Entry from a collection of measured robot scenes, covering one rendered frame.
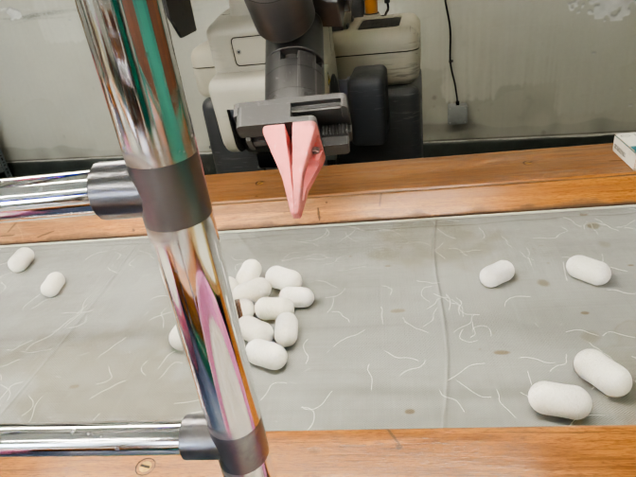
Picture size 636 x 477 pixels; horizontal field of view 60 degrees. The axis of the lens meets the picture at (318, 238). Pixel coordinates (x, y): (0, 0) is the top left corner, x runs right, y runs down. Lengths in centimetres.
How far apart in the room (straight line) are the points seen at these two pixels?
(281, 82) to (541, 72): 207
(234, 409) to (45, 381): 29
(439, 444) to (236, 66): 87
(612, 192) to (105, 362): 52
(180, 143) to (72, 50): 277
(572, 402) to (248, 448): 21
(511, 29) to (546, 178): 186
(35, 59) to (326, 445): 284
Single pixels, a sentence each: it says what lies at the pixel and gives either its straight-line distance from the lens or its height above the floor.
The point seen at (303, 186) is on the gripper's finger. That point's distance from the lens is 50.
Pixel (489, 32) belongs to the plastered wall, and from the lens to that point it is 246.
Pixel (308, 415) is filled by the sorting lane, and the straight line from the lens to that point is 39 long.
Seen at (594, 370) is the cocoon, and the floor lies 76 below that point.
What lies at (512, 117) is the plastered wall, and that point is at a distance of 257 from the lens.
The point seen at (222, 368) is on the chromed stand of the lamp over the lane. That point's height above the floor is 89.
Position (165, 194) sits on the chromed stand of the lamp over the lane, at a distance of 18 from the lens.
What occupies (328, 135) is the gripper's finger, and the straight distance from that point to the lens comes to 52.
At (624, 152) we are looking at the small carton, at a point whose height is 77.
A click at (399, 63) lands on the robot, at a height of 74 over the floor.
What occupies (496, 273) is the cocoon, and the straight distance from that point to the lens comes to 49.
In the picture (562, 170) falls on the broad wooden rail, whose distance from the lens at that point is 66.
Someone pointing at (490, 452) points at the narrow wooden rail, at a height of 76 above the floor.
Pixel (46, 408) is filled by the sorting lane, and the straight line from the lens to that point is 47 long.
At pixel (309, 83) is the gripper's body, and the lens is 51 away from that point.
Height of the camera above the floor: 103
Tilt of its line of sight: 30 degrees down
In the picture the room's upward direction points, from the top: 8 degrees counter-clockwise
